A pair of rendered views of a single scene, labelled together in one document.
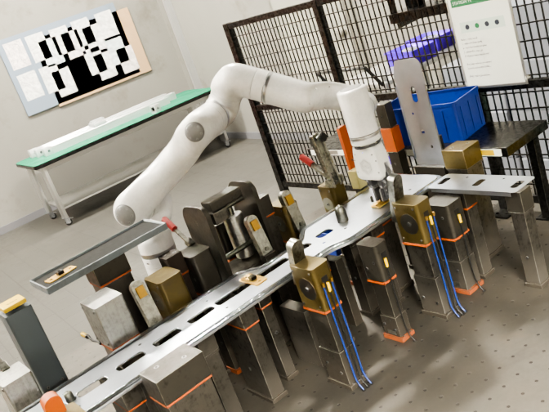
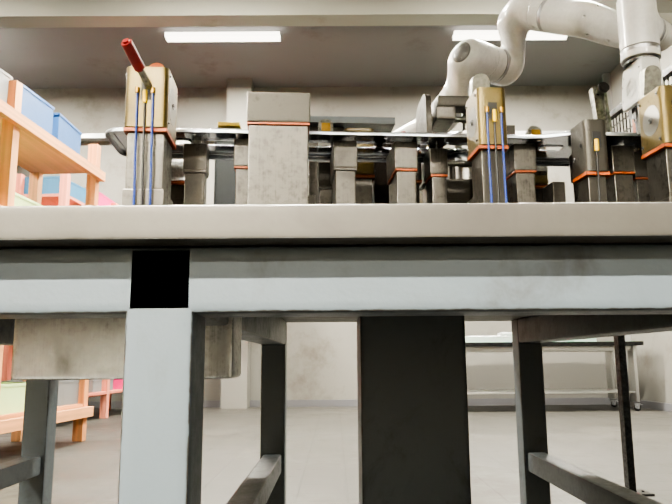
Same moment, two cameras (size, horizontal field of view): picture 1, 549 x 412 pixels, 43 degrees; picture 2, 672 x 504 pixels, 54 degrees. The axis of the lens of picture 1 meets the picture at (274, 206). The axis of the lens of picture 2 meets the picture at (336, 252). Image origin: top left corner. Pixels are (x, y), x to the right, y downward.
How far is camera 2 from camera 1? 1.27 m
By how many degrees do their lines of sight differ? 39
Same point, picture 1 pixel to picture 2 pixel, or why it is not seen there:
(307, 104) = (580, 16)
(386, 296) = (587, 195)
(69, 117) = (485, 328)
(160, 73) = not seen: hidden behind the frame
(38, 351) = (227, 172)
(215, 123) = (486, 50)
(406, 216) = (649, 109)
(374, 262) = (581, 144)
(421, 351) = not seen: hidden behind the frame
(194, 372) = (291, 107)
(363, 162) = (630, 83)
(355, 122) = (627, 27)
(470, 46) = not seen: outside the picture
